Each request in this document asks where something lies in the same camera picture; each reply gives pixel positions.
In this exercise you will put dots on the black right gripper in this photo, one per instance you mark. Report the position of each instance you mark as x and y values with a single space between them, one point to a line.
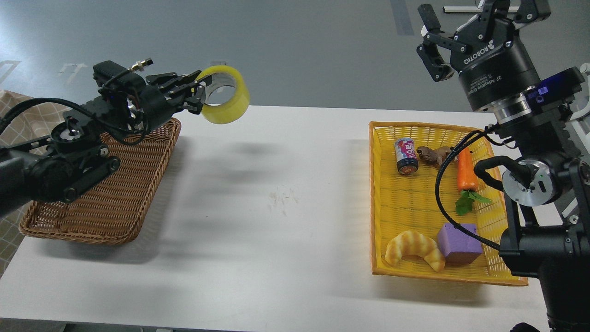
491 66

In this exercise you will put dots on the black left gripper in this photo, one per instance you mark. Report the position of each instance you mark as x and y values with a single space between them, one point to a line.
158 107

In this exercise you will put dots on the yellow tape roll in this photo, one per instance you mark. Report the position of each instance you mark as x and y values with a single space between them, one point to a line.
226 96

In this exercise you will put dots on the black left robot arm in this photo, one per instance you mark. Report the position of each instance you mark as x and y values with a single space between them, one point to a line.
73 158

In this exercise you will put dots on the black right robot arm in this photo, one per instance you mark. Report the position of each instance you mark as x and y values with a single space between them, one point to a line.
546 190

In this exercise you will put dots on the white desk base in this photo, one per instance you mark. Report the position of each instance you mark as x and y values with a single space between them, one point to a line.
461 9

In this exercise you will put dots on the brown wicker basket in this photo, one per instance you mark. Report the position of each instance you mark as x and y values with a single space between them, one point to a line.
112 212

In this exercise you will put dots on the brown toy animal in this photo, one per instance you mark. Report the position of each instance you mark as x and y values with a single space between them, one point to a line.
433 157

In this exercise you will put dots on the beige checkered cloth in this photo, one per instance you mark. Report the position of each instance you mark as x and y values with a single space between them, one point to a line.
35 122

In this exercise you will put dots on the purple soda can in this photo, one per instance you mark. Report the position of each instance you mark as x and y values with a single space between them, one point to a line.
406 157

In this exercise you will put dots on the orange toy carrot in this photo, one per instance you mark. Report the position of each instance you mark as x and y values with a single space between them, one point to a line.
467 184

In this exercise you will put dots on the yellow plastic basket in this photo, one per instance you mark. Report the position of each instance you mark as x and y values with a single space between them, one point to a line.
401 203

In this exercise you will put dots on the purple foam block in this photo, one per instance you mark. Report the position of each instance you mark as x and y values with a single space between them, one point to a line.
457 247

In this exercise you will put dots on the toy croissant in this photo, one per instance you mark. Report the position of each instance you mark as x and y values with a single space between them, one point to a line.
414 243

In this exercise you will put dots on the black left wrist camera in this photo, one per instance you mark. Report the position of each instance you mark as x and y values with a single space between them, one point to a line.
111 77

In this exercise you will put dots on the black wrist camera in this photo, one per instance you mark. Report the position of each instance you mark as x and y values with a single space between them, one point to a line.
555 90
111 77

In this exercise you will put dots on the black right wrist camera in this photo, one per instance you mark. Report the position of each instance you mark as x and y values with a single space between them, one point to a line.
555 90

